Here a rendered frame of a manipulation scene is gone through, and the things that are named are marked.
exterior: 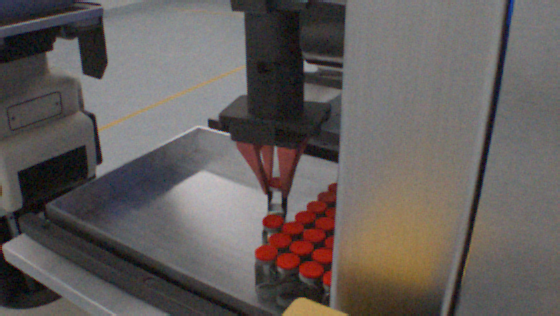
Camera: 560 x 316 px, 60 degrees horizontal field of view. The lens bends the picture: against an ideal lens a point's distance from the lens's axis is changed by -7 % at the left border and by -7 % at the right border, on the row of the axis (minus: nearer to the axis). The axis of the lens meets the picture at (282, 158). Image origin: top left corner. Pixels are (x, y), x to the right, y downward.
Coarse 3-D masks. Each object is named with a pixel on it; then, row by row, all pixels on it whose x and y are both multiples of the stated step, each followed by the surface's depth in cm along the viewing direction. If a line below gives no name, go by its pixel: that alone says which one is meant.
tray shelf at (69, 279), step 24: (312, 96) 95; (24, 240) 54; (24, 264) 51; (48, 264) 50; (72, 264) 50; (72, 288) 47; (96, 288) 47; (120, 288) 47; (96, 312) 46; (120, 312) 44; (144, 312) 44; (168, 312) 44
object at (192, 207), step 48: (192, 144) 73; (96, 192) 59; (144, 192) 63; (192, 192) 63; (240, 192) 63; (96, 240) 50; (144, 240) 54; (192, 240) 54; (240, 240) 54; (192, 288) 44; (240, 288) 47
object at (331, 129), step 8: (336, 96) 85; (336, 104) 85; (336, 112) 86; (328, 120) 84; (336, 120) 84; (328, 128) 81; (336, 128) 81; (320, 136) 73; (328, 136) 72; (336, 136) 71; (336, 144) 72
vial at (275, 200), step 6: (270, 192) 56; (276, 192) 56; (270, 198) 56; (276, 198) 56; (282, 198) 56; (270, 204) 56; (276, 204) 56; (282, 204) 56; (270, 210) 57; (276, 210) 57; (282, 210) 57; (282, 216) 57
